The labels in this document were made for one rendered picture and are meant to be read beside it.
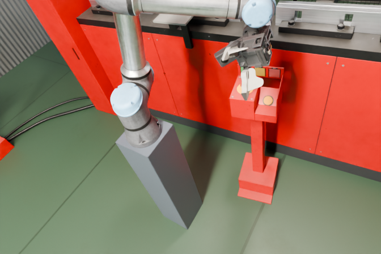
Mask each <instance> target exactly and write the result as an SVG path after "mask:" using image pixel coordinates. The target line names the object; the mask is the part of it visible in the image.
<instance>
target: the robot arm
mask: <svg viewBox="0 0 381 254"><path fill-rule="evenodd" d="M95 1H96V2H97V4H99V5H100V6H101V7H102V8H104V9H106V10H108V11H110V12H112V13H113V17H114V21H115V26H116V31H117V37H118V41H119V45H120V50H121V55H122V61H123V64H122V65H121V68H120V70H121V75H122V84H121V85H119V86H118V88H115V89H114V91H113V92H112V95H111V104H112V108H113V110H114V112H115V113H116V114H117V116H118V117H119V119H120V121H121V123H122V124H123V126H124V128H125V138H126V140H127V142H128V144H130V145H131V146H133V147H135V148H144V147H148V146H150V145H152V144H153V143H155V142H156V141H157V140H158V138H159V137H160V135H161V132H162V127H161V125H160V123H159V121H158V120H157V119H156V118H155V117H154V116H153V115H151V113H150V111H149V109H148V106H147V103H148V100H149V96H150V91H151V87H152V84H153V82H154V71H153V69H152V67H151V66H150V64H149V62H148V61H146V57H145V49H144V44H143V36H142V28H141V20H140V13H141V12H148V13H156V14H171V15H187V16H202V17H210V18H226V19H241V20H244V22H245V25H244V28H243V36H242V37H240V38H239V39H237V40H235V41H231V42H229V44H228V45H227V46H226V47H224V48H222V49H221V50H219V51H217V52H216V53H215V54H214V56H215V58H216V60H217V61H218V63H219V64H220V66H221V67H224V66H226V65H228V64H229V63H231V62H232V61H235V60H237V62H238V64H239V66H240V67H243V71H242V72H241V78H242V93H241V95H242V97H243V99H244V100H245V101H247V100H248V96H249V92H250V91H251V90H254V89H256V88H259V87H261V86H262V85H263V84H264V81H263V79H262V78H259V77H257V76H256V71H255V69H253V68H252V66H254V67H255V68H258V67H263V66H269V64H270V60H271V57H272V45H271V44H269V40H270V39H271V38H273V37H274V33H273V31H272V28H271V24H272V20H273V17H274V15H275V12H276V1H275V0H95ZM270 45H271V47H270Z"/></svg>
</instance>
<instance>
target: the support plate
mask: <svg viewBox="0 0 381 254"><path fill-rule="evenodd" d="M193 17H194V16H187V15H171V14H159V15H158V16H157V17H156V18H155V19H154V20H153V23H162V24H173V25H179V26H186V25H187V24H188V22H189V21H190V20H191V19H192V18H193Z"/></svg>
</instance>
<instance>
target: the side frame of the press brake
mask: <svg viewBox="0 0 381 254"><path fill-rule="evenodd" d="M26 1H27V2H28V4H29V5H30V7H31V9H32V10H33V11H34V13H35V15H36V16H37V18H38V19H39V21H40V23H41V24H42V25H43V27H44V28H45V30H46V32H47V33H48V35H49V36H50V38H51V39H52V41H53V42H54V44H55V46H56V47H57V49H58V50H59V52H60V53H61V55H62V56H63V58H64V59H65V61H66V63H67V64H68V66H69V67H70V68H71V70H72V72H73V73H74V75H75V76H76V78H77V80H78V81H79V83H80V84H81V86H82V87H83V89H84V90H85V92H86V94H87V95H88V97H89V98H90V100H91V101H92V103H93V104H94V106H95V107H96V109H97V110H100V111H103V112H107V113H110V114H113V115H116V116H117V114H116V113H115V112H114V110H113V108H112V104H111V95H112V92H113V91H114V88H113V86H112V84H111V82H110V80H109V78H108V77H107V75H106V73H105V71H104V69H103V67H102V65H101V63H100V62H99V60H98V58H97V56H96V54H95V52H94V50H93V49H92V47H91V45H90V43H89V41H88V40H87V37H86V35H85V34H84V32H83V30H82V28H81V26H80V25H79V23H78V21H77V19H76V18H77V17H78V16H80V14H82V13H83V12H85V11H86V10H87V9H88V8H90V7H91V4H90V1H89V0H26Z"/></svg>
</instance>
